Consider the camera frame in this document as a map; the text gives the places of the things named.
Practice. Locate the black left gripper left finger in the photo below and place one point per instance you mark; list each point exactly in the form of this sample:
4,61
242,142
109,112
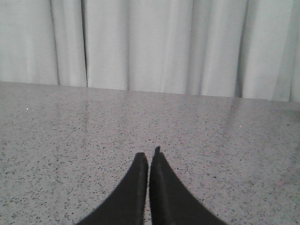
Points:
125,205

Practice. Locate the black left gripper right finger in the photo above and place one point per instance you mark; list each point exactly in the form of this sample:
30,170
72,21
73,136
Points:
170,201

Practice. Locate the grey curtain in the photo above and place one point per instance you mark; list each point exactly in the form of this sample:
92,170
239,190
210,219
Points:
228,48

